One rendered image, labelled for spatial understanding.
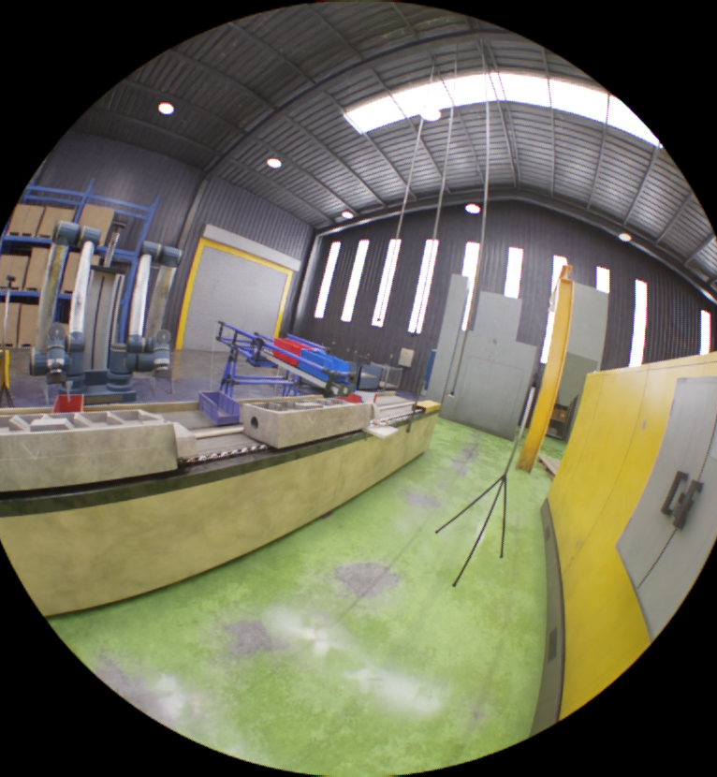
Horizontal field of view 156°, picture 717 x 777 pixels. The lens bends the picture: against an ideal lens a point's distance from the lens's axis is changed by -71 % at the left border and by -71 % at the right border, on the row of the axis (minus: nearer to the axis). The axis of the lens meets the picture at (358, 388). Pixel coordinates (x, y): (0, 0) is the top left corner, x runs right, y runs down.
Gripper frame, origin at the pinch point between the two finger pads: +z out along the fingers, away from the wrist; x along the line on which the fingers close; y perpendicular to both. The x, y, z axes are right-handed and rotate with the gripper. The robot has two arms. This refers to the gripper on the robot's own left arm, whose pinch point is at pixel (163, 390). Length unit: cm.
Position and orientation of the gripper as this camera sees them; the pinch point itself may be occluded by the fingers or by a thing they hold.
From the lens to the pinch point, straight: 179.7
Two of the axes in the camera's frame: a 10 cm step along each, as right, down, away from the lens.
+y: 9.0, -1.6, -4.1
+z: 1.5, 9.9, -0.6
